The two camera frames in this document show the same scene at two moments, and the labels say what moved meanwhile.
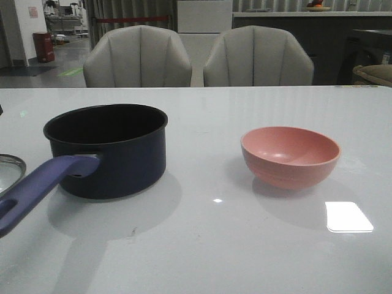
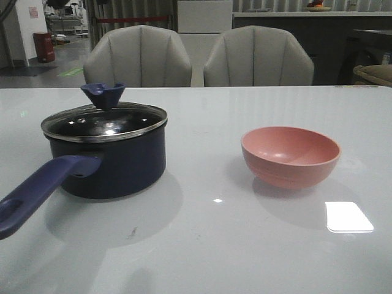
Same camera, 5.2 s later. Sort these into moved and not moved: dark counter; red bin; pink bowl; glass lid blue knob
Moved: glass lid blue knob
Not moved: dark counter; red bin; pink bowl
